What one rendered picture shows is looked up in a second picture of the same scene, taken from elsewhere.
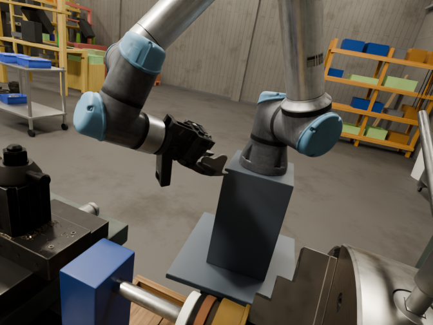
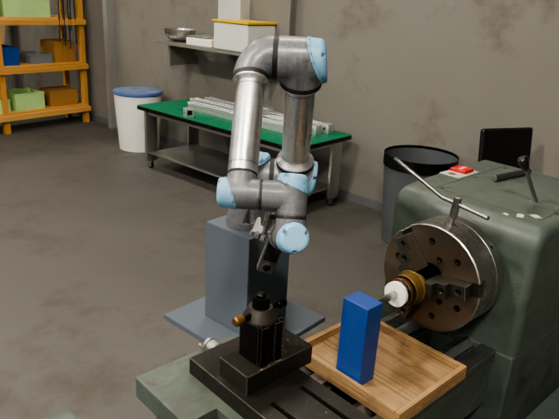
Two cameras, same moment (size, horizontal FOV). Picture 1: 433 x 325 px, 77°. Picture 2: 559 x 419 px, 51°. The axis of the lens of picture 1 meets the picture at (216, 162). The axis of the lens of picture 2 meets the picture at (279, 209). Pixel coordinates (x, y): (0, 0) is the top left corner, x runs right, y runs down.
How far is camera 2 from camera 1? 1.42 m
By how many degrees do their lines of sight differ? 56
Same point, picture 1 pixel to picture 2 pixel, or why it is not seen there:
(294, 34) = (305, 125)
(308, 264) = (409, 239)
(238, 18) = not seen: outside the picture
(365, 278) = (440, 226)
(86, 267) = (368, 303)
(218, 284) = not seen: hidden behind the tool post
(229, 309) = (407, 274)
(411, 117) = (65, 59)
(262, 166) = not seen: hidden behind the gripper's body
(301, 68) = (307, 143)
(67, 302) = (369, 326)
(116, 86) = (304, 211)
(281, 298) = (413, 257)
